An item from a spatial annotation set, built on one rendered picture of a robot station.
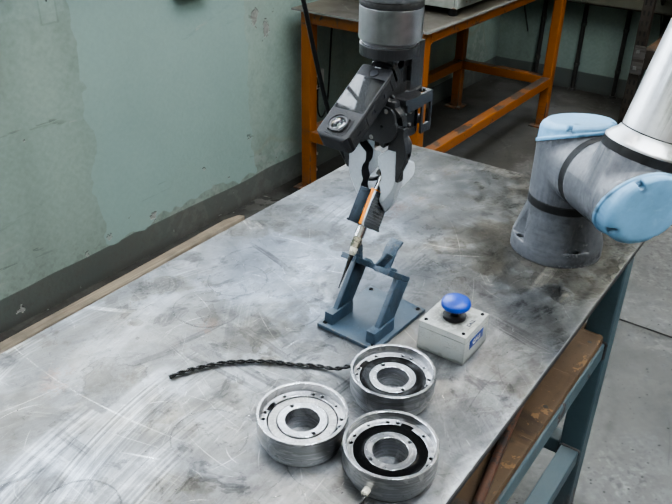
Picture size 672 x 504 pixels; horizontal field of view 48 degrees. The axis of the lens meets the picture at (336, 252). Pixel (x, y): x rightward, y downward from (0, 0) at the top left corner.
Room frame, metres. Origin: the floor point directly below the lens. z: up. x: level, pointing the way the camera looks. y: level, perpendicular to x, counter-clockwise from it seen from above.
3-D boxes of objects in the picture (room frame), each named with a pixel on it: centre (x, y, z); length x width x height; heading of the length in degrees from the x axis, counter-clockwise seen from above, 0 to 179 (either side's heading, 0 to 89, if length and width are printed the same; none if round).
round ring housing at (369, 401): (0.72, -0.07, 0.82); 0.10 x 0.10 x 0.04
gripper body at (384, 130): (0.89, -0.06, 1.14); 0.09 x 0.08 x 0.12; 142
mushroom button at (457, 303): (0.83, -0.16, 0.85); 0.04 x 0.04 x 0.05
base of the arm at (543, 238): (1.12, -0.37, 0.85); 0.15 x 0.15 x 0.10
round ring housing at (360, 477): (0.60, -0.06, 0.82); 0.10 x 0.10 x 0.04
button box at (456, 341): (0.84, -0.17, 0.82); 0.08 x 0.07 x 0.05; 145
